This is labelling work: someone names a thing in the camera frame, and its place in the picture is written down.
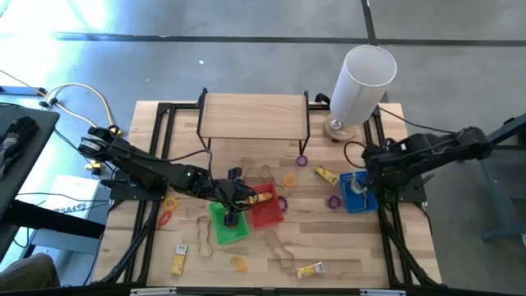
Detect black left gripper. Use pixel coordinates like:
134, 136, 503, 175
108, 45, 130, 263
211, 165, 250, 229

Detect beige rubber band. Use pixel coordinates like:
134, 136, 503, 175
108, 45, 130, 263
239, 156, 256, 178
355, 191, 371, 211
264, 229, 296, 270
344, 172, 369, 197
196, 215, 215, 258
257, 164, 288, 197

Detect yellow crayon box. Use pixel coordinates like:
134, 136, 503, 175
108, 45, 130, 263
246, 192, 275, 206
295, 261, 326, 280
170, 244, 189, 275
315, 165, 340, 187

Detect blue plastic basket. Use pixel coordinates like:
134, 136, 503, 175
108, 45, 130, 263
339, 170, 380, 214

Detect black side desk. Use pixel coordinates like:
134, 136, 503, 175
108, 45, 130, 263
0, 102, 108, 272

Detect red plastic basket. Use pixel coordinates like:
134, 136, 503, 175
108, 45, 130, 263
247, 183, 285, 230

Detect green plastic basket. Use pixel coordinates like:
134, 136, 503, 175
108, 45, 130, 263
208, 201, 251, 246

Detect wooden shelf riser black legs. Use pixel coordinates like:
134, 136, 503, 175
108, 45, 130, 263
196, 87, 311, 156

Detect white shade table lamp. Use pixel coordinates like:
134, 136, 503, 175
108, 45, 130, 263
322, 44, 399, 144

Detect blue-grey metal cart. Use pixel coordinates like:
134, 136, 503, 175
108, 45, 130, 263
453, 111, 526, 242

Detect white cardboard box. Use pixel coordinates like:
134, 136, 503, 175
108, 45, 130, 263
39, 174, 103, 221

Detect person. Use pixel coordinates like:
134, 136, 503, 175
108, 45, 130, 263
0, 253, 62, 289

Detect black glove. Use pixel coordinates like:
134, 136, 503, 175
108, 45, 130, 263
0, 116, 40, 180

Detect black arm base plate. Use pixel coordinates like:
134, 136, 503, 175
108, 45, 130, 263
384, 172, 428, 203
109, 179, 168, 202

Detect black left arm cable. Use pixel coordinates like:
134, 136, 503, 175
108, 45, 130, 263
164, 147, 259, 214

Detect thin black cable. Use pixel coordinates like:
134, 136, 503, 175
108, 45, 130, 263
377, 106, 457, 135

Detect white bracket strip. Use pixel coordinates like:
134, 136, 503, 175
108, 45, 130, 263
360, 289, 407, 296
130, 287, 178, 296

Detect yellow power cable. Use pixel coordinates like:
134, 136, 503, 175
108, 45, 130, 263
0, 68, 104, 172
42, 82, 120, 135

